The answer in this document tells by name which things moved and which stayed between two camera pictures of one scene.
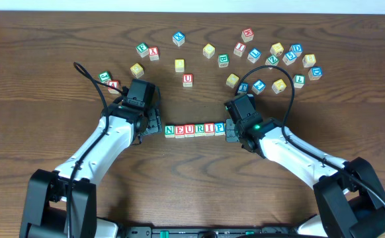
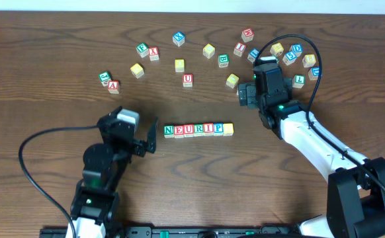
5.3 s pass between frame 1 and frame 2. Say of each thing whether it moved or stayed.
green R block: stayed
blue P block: stayed
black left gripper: moved
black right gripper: moved
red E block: stayed
